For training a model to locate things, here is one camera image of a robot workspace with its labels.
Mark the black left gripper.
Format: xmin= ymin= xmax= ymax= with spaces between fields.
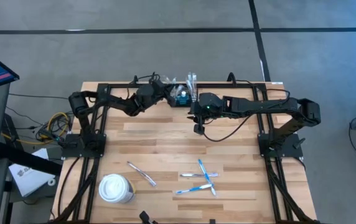
xmin=149 ymin=79 xmax=179 ymax=102

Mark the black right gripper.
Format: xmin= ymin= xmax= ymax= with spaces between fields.
xmin=186 ymin=92 xmax=227 ymax=135

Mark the blue white toothbrush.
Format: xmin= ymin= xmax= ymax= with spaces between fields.
xmin=197 ymin=158 xmax=217 ymax=197
xmin=175 ymin=182 xmax=213 ymax=195

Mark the purple white toothbrush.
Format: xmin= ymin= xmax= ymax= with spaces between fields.
xmin=126 ymin=161 xmax=157 ymax=187
xmin=179 ymin=172 xmax=219 ymax=179

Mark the white lidded wipes canister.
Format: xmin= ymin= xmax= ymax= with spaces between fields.
xmin=98 ymin=173 xmax=138 ymax=205

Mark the white paper booklet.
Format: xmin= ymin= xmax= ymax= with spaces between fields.
xmin=8 ymin=148 xmax=57 ymax=198

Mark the black wire organizer rack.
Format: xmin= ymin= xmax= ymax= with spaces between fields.
xmin=169 ymin=86 xmax=199 ymax=109

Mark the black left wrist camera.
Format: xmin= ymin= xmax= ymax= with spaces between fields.
xmin=151 ymin=79 xmax=166 ymax=91

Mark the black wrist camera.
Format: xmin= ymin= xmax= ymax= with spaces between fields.
xmin=201 ymin=93 xmax=219 ymax=108
xmin=151 ymin=79 xmax=166 ymax=91

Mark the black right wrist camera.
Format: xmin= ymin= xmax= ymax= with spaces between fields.
xmin=201 ymin=93 xmax=219 ymax=108

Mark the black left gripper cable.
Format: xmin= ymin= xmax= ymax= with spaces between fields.
xmin=130 ymin=72 xmax=161 ymax=85

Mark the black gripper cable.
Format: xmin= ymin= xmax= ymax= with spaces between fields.
xmin=201 ymin=113 xmax=254 ymax=143
xmin=130 ymin=72 xmax=161 ymax=85

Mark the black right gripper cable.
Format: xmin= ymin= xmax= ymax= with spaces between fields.
xmin=201 ymin=113 xmax=254 ymax=143

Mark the black aluminium table frame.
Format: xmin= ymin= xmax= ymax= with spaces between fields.
xmin=52 ymin=72 xmax=319 ymax=224

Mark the yellow floor cable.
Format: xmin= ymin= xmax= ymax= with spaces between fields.
xmin=0 ymin=111 xmax=70 ymax=146

